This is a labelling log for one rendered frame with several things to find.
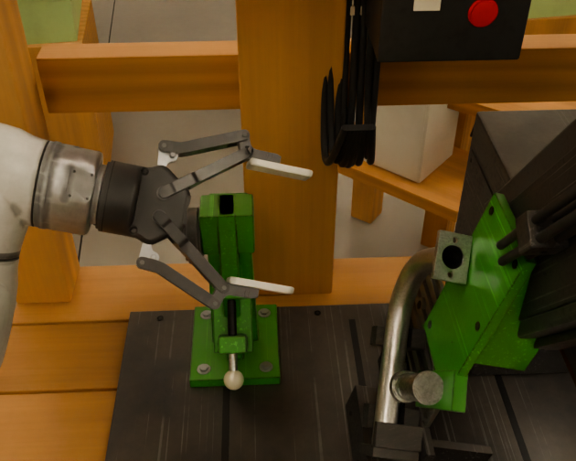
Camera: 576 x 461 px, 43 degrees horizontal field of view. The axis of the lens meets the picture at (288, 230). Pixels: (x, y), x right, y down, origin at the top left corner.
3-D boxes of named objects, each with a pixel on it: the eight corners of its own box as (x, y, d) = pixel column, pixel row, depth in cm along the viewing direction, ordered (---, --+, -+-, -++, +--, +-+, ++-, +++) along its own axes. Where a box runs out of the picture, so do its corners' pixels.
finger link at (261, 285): (230, 275, 77) (229, 283, 76) (294, 287, 78) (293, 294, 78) (226, 276, 79) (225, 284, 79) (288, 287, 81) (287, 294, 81)
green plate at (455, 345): (508, 408, 84) (601, 275, 72) (441, 398, 82) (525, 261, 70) (482, 334, 93) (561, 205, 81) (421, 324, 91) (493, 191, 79)
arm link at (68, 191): (48, 131, 71) (109, 144, 72) (56, 149, 80) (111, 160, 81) (28, 222, 70) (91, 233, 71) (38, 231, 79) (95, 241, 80)
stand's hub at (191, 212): (202, 274, 97) (198, 230, 92) (179, 275, 97) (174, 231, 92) (205, 239, 103) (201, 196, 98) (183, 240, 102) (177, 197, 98)
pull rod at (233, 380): (244, 393, 100) (242, 366, 97) (223, 394, 100) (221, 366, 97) (244, 363, 105) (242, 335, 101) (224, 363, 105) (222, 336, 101)
